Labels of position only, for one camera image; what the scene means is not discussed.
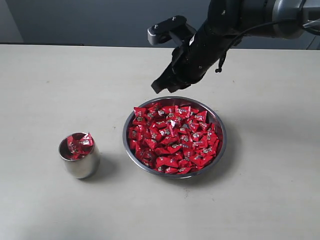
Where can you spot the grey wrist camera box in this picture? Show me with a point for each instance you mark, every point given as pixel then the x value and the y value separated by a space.
pixel 175 28

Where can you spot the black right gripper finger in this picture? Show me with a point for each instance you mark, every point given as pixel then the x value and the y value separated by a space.
pixel 172 87
pixel 164 81

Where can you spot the stainless steel cup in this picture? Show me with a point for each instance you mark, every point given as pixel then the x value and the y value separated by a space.
pixel 85 167

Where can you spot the stainless steel bowl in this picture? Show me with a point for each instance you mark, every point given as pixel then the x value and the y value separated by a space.
pixel 220 131

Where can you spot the red candies inside cup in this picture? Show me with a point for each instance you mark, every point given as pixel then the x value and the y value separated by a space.
pixel 76 146

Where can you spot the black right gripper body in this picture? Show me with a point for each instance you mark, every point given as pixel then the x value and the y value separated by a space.
pixel 191 61

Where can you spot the pile of red candies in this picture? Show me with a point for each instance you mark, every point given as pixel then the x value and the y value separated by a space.
pixel 172 138

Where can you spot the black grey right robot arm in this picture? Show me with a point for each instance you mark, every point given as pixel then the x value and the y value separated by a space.
pixel 226 24

